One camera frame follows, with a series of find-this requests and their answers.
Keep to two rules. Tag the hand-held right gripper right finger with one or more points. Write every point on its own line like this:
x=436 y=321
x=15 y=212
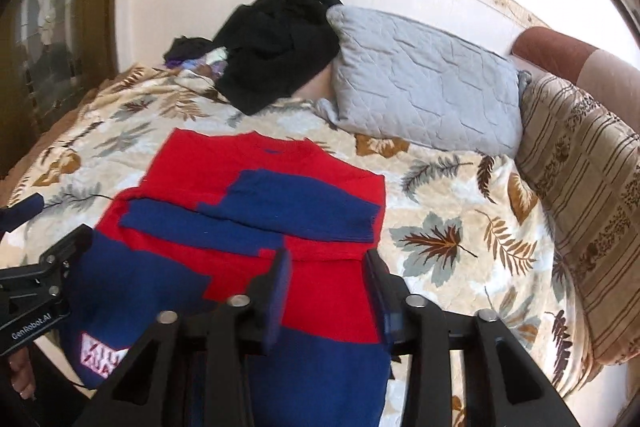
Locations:
x=372 y=279

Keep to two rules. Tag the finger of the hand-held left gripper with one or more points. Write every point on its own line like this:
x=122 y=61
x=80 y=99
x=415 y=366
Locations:
x=25 y=209
x=62 y=252

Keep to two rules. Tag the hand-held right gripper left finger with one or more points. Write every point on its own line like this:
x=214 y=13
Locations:
x=283 y=278

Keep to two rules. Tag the red and blue sweater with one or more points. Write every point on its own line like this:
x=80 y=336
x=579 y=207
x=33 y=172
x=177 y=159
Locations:
x=240 y=187

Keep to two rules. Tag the small pile of dark clothes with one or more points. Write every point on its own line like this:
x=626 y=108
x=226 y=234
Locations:
x=192 y=52

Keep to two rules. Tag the person's left hand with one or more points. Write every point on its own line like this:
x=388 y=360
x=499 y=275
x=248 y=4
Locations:
x=21 y=374

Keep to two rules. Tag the leaf print blanket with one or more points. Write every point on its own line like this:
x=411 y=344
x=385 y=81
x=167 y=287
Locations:
x=450 y=227

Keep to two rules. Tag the wooden door with stained glass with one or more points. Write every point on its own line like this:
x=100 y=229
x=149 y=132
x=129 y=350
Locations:
x=55 y=27

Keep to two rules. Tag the grey quilted pillow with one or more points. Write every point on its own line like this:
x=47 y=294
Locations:
x=425 y=79

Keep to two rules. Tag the striped brown cushion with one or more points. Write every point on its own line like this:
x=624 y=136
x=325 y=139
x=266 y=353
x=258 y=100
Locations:
x=590 y=207

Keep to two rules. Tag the black garment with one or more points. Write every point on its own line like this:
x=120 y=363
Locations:
x=272 y=44

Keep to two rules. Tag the brown padded headboard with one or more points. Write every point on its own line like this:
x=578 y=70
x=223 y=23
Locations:
x=560 y=52

